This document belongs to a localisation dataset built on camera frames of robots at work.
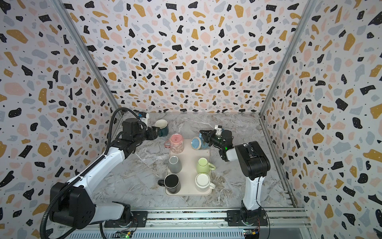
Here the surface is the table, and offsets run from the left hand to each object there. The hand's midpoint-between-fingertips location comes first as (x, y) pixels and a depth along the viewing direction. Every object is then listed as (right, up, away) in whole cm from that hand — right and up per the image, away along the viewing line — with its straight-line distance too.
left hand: (155, 125), depth 82 cm
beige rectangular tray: (+18, -29, +8) cm, 35 cm away
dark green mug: (+1, -1, +17) cm, 17 cm away
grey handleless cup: (+10, -23, +5) cm, 26 cm away
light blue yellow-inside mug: (+24, -10, +8) cm, 28 cm away
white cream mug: (+27, -30, -3) cm, 40 cm away
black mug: (+10, -29, -6) cm, 32 cm away
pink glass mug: (+10, -11, +8) cm, 17 cm away
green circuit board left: (-11, -51, -12) cm, 54 cm away
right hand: (+23, -2, +7) cm, 24 cm away
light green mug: (+27, -22, 0) cm, 35 cm away
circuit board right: (+50, -52, -10) cm, 73 cm away
